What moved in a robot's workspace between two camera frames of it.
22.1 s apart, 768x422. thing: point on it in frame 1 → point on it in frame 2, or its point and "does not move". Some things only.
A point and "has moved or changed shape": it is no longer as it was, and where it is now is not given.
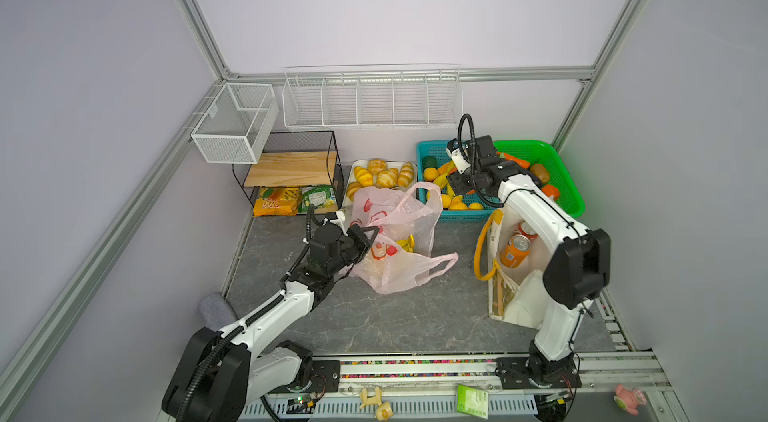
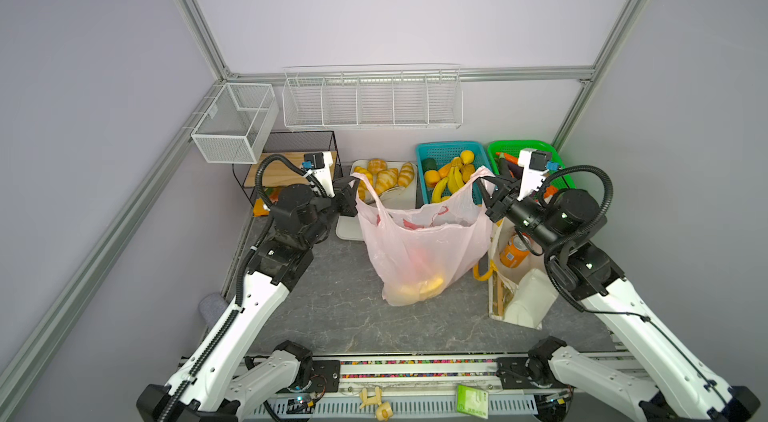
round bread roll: x=376 y=166 does not move
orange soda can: x=515 y=251 does not move
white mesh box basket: x=235 y=124 does not move
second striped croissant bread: x=387 y=178 does not move
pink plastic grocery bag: x=400 y=253 has moved or changed shape
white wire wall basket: x=372 y=96 does not move
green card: x=472 y=402 does not move
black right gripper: x=455 y=180 → x=500 y=205
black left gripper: x=357 y=234 → x=313 y=198
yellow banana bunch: x=408 y=244 → x=421 y=290
